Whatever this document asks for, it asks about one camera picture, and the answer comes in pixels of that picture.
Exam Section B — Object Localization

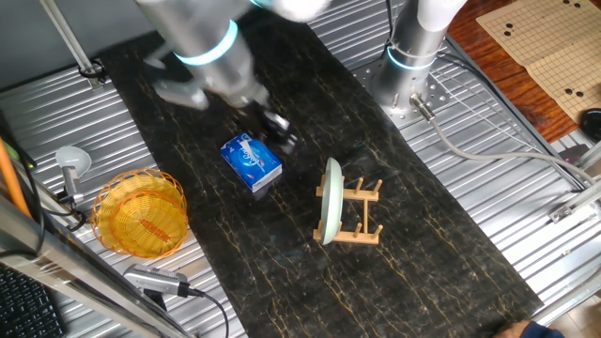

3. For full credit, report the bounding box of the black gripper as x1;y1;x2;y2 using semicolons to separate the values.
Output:
236;100;301;155

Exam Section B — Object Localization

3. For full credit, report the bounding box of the pale green dish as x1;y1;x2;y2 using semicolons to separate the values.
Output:
319;157;345;247

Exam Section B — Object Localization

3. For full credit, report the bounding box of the blue sleeved forearm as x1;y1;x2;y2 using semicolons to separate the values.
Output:
519;320;568;338

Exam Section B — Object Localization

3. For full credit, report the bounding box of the wooden dish rack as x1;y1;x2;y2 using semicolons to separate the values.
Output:
313;174;385;246

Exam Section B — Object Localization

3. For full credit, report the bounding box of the person hand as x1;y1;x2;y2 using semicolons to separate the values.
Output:
492;319;532;338

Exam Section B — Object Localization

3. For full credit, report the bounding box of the blue tissue pack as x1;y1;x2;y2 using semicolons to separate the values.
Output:
220;131;284;193

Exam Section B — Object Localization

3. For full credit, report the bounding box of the black marble mat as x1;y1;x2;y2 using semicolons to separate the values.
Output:
98;0;546;338

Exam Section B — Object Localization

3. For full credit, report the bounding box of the orange wicker basket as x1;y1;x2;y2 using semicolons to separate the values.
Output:
90;167;190;260
99;176;189;257

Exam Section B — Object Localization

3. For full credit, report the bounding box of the silver webcam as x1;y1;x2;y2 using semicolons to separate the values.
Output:
122;263;192;299

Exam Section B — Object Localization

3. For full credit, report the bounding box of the aluminium pole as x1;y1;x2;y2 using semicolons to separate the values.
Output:
39;0;106;91

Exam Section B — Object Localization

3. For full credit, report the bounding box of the Go board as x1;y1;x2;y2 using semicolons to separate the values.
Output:
475;0;601;126

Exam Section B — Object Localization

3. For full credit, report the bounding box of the orange tube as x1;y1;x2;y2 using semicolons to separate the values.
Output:
0;137;33;220

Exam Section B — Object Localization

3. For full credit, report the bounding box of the black keyboard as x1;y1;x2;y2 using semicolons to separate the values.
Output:
0;264;68;338

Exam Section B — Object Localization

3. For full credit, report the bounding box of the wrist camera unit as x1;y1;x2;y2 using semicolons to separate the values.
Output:
143;46;211;112

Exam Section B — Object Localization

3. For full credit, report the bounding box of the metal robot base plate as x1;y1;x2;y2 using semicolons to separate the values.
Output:
350;54;453;131

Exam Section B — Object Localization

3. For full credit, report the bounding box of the black webcam cable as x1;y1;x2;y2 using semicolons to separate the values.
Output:
186;286;231;338

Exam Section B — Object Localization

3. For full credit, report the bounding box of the grey robot hose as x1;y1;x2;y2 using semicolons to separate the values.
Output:
409;92;598;187

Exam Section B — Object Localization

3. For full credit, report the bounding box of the aluminium frame bar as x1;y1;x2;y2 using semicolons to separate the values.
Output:
0;194;192;338

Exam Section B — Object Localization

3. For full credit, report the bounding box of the aluminium profile bracket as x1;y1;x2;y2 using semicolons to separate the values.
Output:
547;177;601;224

